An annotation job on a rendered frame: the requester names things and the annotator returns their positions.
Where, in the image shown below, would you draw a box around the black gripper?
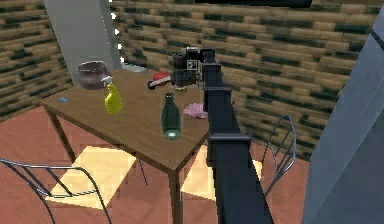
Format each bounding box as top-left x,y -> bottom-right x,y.
147,53 -> 198,91

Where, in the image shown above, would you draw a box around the grey refrigerator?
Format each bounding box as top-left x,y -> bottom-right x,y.
301,6 -> 384,224

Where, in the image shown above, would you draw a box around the grey flat tray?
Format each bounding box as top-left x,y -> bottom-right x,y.
121,63 -> 148,74

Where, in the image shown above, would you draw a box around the dark green glass bottle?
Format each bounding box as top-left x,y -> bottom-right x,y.
160,92 -> 182,141

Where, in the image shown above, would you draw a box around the brown wooden table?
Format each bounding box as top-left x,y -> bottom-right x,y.
39,68 -> 212,224

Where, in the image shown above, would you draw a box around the pink crumpled cloth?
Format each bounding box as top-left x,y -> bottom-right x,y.
183,102 -> 210,120

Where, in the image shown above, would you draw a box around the yellow spray bottle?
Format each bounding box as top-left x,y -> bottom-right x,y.
100,76 -> 123,116

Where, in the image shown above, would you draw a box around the brown round pot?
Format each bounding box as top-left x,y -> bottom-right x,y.
77,60 -> 113,91

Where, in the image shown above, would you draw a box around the grey room door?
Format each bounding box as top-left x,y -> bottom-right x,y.
43,0 -> 122,86

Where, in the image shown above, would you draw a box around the grey wire chair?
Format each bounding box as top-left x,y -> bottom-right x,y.
261,113 -> 298,198
0,157 -> 113,224

